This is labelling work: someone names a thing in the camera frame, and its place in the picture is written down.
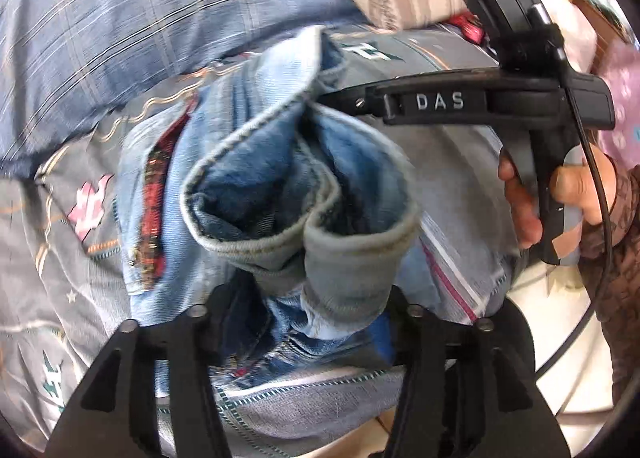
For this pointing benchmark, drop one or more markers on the light blue denim jeans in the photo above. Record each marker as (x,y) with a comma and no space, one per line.
(248,185)

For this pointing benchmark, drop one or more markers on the grey patterned bed sheet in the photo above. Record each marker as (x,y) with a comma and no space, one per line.
(63,292)

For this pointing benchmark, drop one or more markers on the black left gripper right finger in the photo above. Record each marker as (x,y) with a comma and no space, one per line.
(468,390)

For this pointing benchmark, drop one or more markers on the brown patterned sleeve forearm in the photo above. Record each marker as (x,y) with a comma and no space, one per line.
(618,309)

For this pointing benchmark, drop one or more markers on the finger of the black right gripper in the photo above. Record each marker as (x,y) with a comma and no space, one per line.
(358,100)

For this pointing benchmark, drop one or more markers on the pink floral cloth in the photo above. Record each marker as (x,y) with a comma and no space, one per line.
(620,70)

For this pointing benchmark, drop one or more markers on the blue plaid blanket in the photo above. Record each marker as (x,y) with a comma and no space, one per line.
(65,64)

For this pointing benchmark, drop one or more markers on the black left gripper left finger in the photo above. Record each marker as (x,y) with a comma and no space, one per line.
(113,411)

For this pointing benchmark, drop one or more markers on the person's right hand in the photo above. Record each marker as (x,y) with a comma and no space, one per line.
(570,185)

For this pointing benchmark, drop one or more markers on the red item by pillow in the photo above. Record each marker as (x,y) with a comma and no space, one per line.
(469,26)

